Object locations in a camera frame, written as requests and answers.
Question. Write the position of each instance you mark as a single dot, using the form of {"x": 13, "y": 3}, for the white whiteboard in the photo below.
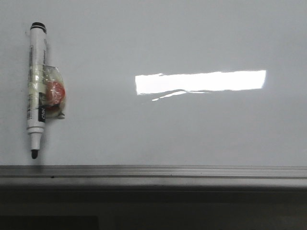
{"x": 161, "y": 82}

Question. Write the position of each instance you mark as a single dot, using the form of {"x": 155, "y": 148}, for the white whiteboard marker pen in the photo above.
{"x": 36, "y": 102}

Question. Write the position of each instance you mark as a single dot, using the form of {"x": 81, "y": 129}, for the red magnet taped to marker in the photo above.
{"x": 55, "y": 93}

